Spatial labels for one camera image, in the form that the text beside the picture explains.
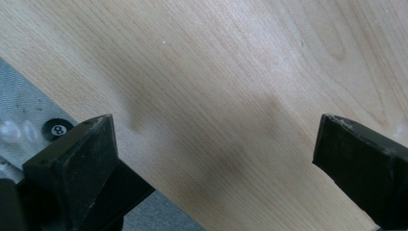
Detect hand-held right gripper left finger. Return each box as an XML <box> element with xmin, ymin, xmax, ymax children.
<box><xmin>22</xmin><ymin>113</ymin><xmax>156</xmax><ymax>231</ymax></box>

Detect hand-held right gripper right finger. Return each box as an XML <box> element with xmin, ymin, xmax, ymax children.
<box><xmin>312</xmin><ymin>113</ymin><xmax>408</xmax><ymax>231</ymax></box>

